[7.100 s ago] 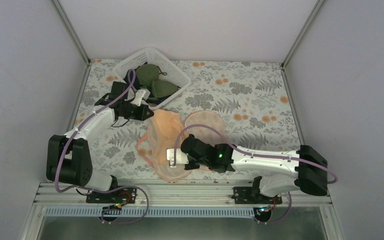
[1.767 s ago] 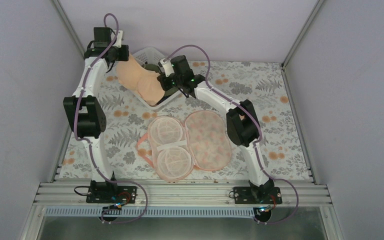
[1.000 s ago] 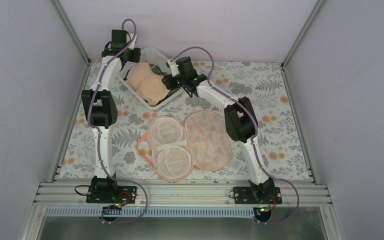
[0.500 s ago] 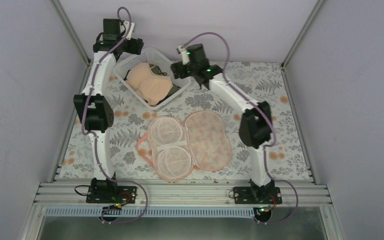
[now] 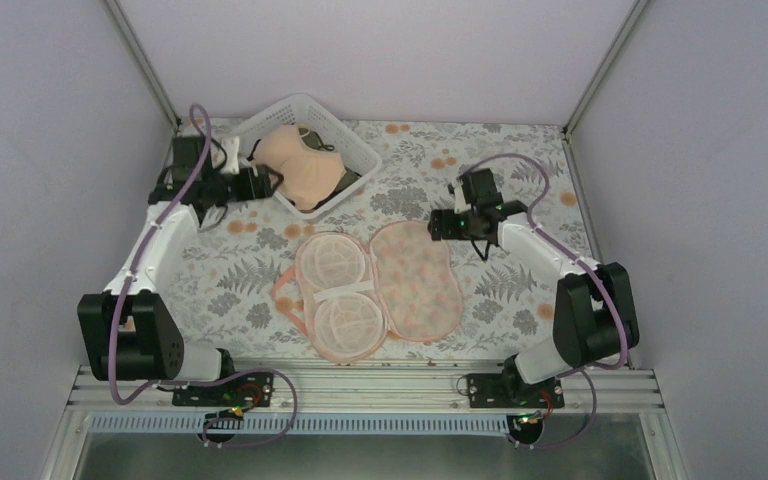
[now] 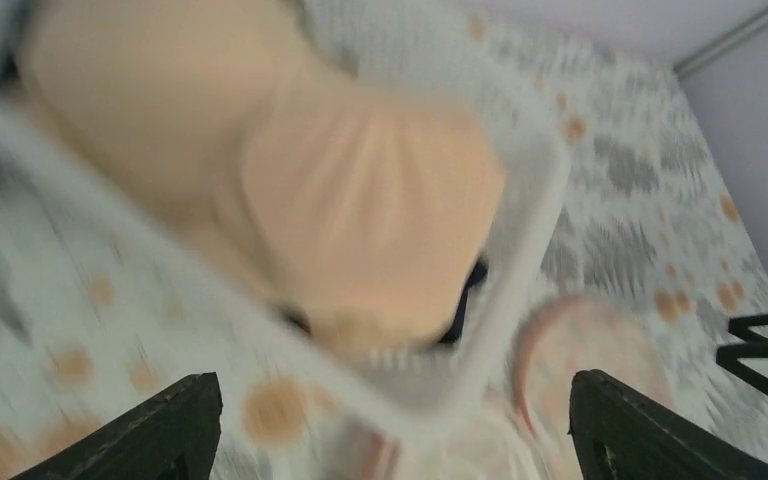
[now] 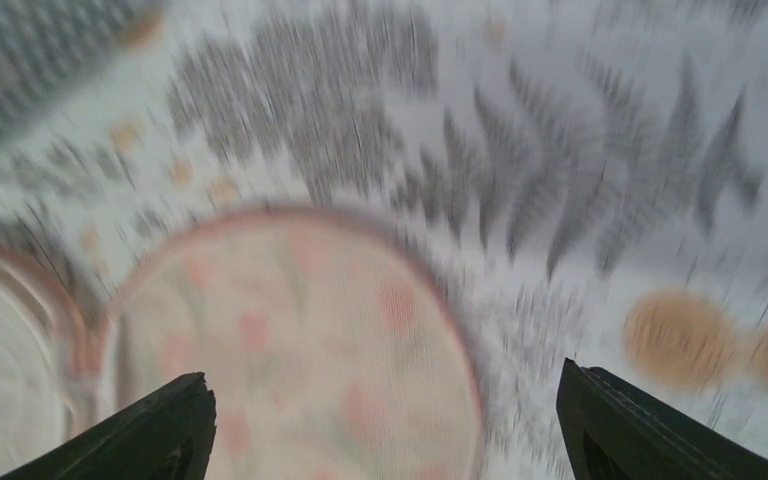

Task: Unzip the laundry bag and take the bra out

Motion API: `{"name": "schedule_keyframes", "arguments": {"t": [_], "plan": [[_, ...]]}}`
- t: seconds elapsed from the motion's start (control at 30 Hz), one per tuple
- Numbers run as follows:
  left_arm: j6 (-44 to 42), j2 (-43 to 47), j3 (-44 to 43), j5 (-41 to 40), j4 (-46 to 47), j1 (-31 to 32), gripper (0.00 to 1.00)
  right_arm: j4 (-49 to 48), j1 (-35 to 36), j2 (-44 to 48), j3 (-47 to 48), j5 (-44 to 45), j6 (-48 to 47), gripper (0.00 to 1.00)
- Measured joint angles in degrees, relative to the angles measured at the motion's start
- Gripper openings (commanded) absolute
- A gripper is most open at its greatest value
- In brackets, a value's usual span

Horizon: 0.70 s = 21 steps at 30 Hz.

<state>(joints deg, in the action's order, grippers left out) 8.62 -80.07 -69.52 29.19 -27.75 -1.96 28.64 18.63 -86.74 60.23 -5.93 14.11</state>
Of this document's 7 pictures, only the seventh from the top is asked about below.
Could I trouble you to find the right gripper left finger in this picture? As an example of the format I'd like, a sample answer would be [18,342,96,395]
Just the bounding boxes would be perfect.
[0,372,217,480]

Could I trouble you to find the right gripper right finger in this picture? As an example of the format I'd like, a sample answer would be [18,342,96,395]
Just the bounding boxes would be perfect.
[556,358,768,480]

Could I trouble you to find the peach floral mesh laundry bag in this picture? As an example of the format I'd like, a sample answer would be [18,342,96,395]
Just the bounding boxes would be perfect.
[0,208,483,479]

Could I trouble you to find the floral patterned table mat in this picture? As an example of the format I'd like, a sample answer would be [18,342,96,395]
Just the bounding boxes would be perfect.
[0,1,768,479]

